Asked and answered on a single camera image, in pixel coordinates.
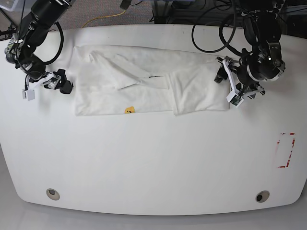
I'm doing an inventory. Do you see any right table grommet hole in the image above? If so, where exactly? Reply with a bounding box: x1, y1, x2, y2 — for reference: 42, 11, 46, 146
255, 191, 270, 203

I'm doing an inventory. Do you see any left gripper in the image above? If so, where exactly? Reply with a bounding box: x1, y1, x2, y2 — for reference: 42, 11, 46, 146
214, 56, 285, 100

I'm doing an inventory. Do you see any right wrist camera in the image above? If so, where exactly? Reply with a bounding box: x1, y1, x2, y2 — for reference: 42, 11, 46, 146
22, 89, 35, 101

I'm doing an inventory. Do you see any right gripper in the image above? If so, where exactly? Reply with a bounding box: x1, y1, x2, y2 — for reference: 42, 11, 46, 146
24, 69, 73, 94

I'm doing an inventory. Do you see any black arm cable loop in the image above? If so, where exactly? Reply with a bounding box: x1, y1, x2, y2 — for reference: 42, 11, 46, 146
191, 0, 245, 54

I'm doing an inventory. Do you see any clear plastic storage box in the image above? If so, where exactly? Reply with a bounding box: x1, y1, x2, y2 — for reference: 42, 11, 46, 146
0, 0, 18, 12

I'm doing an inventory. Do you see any table grommet hole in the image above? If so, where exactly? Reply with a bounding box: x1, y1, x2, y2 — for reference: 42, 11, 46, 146
46, 188, 60, 201
255, 191, 270, 203

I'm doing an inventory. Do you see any black tripod stand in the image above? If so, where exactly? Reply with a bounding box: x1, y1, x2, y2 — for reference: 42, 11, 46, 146
0, 24, 17, 41

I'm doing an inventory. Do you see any white printed T-shirt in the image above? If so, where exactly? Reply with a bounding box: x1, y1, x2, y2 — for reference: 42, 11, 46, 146
70, 45, 229, 116

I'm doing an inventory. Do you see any left table grommet hole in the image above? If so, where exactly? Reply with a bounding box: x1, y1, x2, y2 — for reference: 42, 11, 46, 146
46, 188, 60, 201

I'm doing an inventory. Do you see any red tape rectangle marking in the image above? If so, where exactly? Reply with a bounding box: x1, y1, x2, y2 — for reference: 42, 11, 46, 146
274, 132, 296, 168

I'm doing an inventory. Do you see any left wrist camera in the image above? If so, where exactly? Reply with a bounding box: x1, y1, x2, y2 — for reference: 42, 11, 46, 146
226, 92, 244, 108

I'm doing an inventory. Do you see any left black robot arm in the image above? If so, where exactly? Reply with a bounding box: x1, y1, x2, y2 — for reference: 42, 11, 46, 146
214, 0, 285, 107

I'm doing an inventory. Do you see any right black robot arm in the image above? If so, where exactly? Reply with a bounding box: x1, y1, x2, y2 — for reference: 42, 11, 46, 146
4, 0, 74, 101

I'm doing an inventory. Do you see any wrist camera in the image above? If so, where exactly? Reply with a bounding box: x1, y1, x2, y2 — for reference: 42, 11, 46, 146
22, 89, 35, 101
226, 92, 244, 108

